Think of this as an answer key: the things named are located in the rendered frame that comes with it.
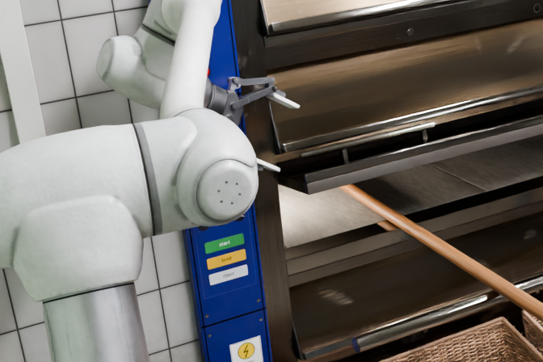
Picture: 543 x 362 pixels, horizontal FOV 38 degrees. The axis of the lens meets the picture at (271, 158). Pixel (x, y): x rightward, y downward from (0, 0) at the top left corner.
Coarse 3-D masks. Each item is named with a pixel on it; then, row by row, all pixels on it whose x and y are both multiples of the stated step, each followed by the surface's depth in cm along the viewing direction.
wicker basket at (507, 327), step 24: (456, 336) 206; (480, 336) 209; (504, 336) 212; (384, 360) 198; (408, 360) 201; (432, 360) 204; (456, 360) 206; (480, 360) 209; (504, 360) 212; (528, 360) 205
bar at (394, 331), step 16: (528, 288) 164; (464, 304) 159; (480, 304) 160; (496, 304) 162; (416, 320) 155; (432, 320) 156; (448, 320) 157; (368, 336) 151; (384, 336) 152; (400, 336) 153
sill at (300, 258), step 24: (504, 192) 207; (528, 192) 207; (408, 216) 200; (432, 216) 198; (456, 216) 200; (480, 216) 203; (336, 240) 191; (360, 240) 190; (384, 240) 193; (288, 264) 184; (312, 264) 186
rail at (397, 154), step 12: (516, 120) 181; (528, 120) 182; (540, 120) 183; (468, 132) 178; (480, 132) 177; (492, 132) 179; (504, 132) 180; (420, 144) 173; (432, 144) 173; (444, 144) 174; (456, 144) 175; (372, 156) 169; (384, 156) 169; (396, 156) 170; (408, 156) 171; (324, 168) 165; (336, 168) 165; (348, 168) 166; (360, 168) 167; (312, 180) 163
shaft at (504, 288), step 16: (352, 192) 212; (384, 208) 198; (400, 224) 191; (416, 224) 188; (432, 240) 180; (448, 256) 174; (464, 256) 170; (480, 272) 164; (496, 288) 159; (512, 288) 156; (528, 304) 151
